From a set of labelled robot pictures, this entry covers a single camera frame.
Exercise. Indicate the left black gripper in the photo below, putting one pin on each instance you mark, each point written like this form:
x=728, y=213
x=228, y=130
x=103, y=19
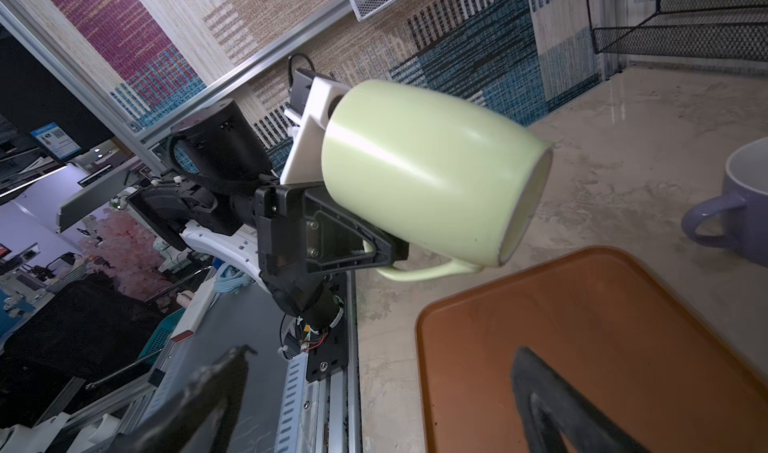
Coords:
x=303, y=232

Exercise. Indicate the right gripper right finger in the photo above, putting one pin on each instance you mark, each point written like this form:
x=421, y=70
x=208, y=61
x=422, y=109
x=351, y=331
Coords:
x=556, y=417

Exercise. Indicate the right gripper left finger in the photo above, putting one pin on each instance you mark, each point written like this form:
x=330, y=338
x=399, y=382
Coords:
x=214, y=389

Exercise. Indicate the light green mug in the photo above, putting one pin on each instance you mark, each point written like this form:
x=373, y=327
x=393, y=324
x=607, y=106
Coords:
x=435, y=171

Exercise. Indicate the purple mug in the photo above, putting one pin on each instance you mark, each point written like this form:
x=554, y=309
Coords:
x=741, y=206

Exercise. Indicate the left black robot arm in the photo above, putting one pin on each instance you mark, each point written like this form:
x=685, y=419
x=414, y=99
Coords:
x=222, y=198

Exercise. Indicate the brown rectangular tray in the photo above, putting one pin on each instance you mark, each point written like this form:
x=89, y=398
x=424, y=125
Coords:
x=610, y=328

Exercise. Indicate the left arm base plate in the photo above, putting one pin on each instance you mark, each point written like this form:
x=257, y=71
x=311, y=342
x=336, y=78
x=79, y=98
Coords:
x=319, y=333

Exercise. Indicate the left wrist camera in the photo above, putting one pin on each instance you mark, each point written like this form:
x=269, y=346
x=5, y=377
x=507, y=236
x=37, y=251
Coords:
x=313, y=97

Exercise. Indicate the black wire shelf rack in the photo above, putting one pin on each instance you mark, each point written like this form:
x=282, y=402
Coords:
x=701, y=29

